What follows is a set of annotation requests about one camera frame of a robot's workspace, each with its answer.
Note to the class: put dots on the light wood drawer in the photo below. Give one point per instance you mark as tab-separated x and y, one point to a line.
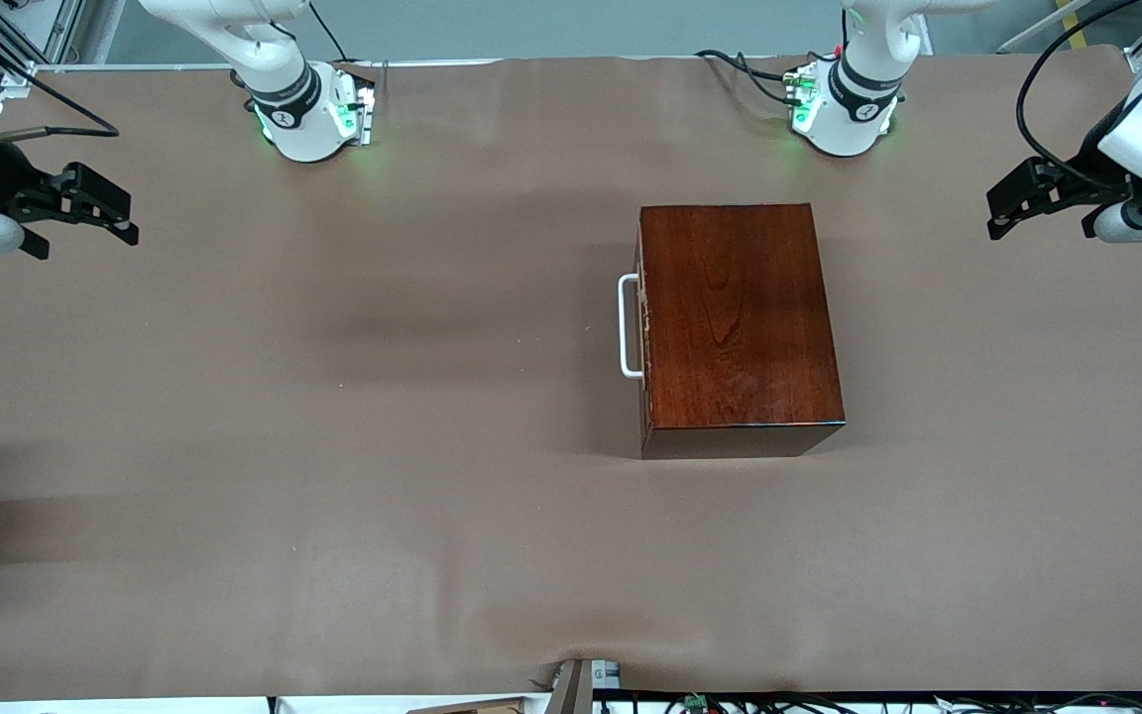
640	416

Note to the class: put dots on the grey bar with yellow tape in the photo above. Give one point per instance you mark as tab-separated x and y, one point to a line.
1047	25

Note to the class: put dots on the dark red-brown wooden cabinet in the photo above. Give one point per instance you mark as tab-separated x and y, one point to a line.
740	317

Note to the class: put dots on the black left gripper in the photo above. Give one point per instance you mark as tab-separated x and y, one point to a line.
1089	167

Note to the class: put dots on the small grey box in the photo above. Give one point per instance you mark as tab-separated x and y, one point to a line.
606	676

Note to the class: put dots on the brown table cover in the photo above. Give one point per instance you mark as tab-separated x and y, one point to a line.
333	397

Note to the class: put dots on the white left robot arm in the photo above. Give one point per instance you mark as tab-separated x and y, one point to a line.
858	99

